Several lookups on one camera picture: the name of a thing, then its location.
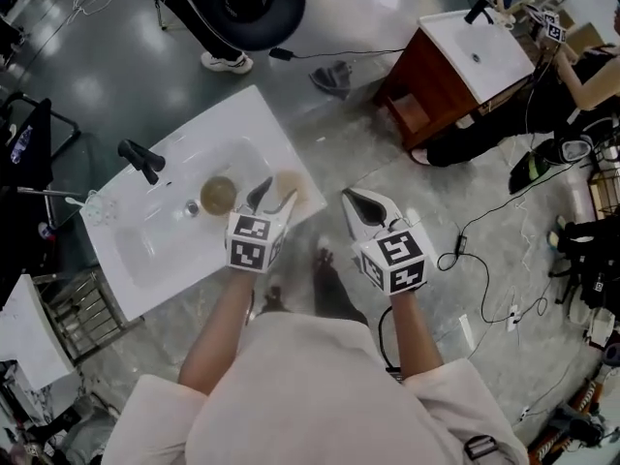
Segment black chair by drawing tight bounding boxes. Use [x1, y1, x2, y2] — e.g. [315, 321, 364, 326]
[0, 92, 98, 280]

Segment white stone slab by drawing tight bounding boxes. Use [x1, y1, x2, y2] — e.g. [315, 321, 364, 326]
[0, 273, 77, 391]

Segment dark grey cloth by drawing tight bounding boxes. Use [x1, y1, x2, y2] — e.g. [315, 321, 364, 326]
[308, 59, 353, 101]

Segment person's right forearm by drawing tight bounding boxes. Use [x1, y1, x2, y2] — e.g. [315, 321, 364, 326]
[387, 288, 445, 382]

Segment wooden cabinet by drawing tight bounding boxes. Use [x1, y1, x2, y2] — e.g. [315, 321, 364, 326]
[372, 26, 534, 152]

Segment beige cleaning cloth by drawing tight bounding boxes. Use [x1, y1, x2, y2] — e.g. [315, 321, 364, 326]
[274, 170, 311, 212]

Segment plastic water bottle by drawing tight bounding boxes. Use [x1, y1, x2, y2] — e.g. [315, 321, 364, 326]
[9, 122, 34, 165]

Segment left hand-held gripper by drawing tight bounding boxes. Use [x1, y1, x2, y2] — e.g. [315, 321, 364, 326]
[224, 175, 300, 275]

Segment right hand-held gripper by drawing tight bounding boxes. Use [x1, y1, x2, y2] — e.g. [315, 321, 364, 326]
[341, 187, 428, 297]

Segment person's white shirt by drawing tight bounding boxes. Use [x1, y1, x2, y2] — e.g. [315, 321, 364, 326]
[101, 310, 529, 465]

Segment person's black trousers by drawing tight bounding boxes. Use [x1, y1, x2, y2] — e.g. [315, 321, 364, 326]
[309, 254, 370, 329]

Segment grey strap buckle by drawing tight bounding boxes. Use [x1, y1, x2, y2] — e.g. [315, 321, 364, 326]
[462, 433, 500, 462]

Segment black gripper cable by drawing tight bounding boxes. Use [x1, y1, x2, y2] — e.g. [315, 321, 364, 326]
[377, 302, 403, 372]

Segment metal rack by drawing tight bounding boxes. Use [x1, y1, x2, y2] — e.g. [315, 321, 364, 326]
[33, 266, 146, 362]

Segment person's left forearm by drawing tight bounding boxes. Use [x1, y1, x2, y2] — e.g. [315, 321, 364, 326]
[177, 263, 256, 396]

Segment black floor cable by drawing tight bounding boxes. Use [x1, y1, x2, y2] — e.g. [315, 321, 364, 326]
[438, 189, 548, 324]

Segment clear glass cup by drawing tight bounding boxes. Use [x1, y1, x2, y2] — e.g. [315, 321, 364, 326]
[82, 189, 120, 227]

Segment black faucet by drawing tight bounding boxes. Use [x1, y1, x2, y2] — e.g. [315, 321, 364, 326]
[117, 138, 167, 187]
[463, 0, 493, 26]

